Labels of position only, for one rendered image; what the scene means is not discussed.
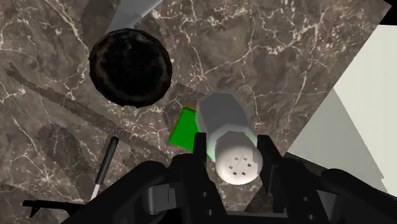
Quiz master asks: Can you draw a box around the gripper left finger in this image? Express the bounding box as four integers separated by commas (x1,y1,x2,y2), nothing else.
62,132,230,224

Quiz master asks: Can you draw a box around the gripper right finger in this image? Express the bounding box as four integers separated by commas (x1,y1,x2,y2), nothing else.
256,134,397,224

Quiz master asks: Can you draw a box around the black kitchen tool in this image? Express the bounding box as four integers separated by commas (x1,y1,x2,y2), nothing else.
22,199,86,218

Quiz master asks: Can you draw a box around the dark brown round bowl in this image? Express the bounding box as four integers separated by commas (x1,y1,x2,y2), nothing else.
88,27,173,109

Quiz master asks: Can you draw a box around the black-handled knife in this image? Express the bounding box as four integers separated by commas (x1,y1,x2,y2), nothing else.
90,136,120,202

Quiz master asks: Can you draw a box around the green flat card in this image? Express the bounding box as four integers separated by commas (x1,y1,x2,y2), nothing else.
167,106,216,160

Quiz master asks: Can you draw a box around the white salt shaker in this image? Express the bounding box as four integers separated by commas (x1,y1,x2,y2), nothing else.
195,92,264,186

